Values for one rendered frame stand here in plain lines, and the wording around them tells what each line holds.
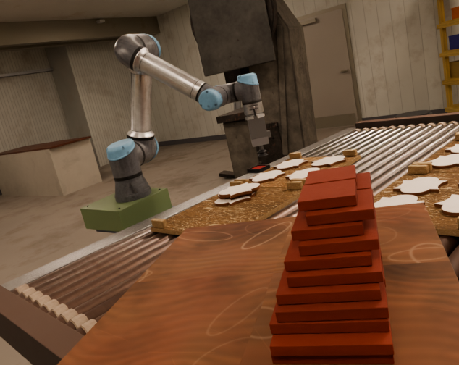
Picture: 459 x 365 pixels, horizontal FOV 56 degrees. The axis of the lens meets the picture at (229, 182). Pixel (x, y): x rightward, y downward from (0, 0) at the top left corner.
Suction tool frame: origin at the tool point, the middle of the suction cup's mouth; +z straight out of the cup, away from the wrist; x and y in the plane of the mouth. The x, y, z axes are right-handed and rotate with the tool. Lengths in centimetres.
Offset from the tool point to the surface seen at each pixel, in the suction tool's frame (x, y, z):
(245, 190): 9.2, -25.0, 6.0
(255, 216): 7.7, -44.5, 9.3
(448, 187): -45, -54, 9
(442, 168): -52, -36, 9
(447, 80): -317, 496, 40
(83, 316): 49, -83, 11
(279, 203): -0.6, -36.0, 9.3
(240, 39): -18, 350, -71
